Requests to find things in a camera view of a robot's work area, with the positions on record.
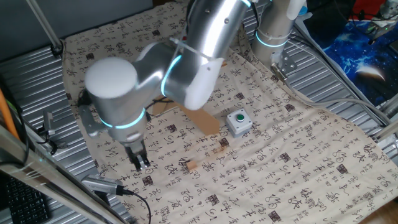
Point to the grey ribbed camera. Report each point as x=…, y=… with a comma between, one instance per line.
x=99, y=183

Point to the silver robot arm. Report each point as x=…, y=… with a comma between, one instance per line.
x=205, y=31

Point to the grey box green button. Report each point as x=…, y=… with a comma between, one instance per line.
x=237, y=127

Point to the metal camera clamp mount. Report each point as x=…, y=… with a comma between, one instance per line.
x=48, y=119

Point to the beige calligraphy print tablecloth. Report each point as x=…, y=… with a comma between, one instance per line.
x=280, y=174

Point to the white zip tie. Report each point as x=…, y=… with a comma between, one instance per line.
x=189, y=48

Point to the grey metal pole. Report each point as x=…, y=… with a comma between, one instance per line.
x=43, y=26

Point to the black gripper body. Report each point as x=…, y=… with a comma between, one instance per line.
x=133, y=147

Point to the blue starry desk mat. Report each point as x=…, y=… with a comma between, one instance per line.
x=357, y=53

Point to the small wooden block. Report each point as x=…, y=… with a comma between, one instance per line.
x=191, y=165

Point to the aluminium frame bar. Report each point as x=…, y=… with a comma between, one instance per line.
x=388, y=127
x=37, y=174

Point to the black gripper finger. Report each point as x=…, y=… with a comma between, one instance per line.
x=145, y=157
x=133, y=158

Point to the black keyboard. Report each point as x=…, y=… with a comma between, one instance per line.
x=25, y=202

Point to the wooden picture frame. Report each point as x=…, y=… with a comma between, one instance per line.
x=202, y=121

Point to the red object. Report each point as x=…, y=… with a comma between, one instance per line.
x=370, y=7

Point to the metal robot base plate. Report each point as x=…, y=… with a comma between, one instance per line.
x=289, y=62

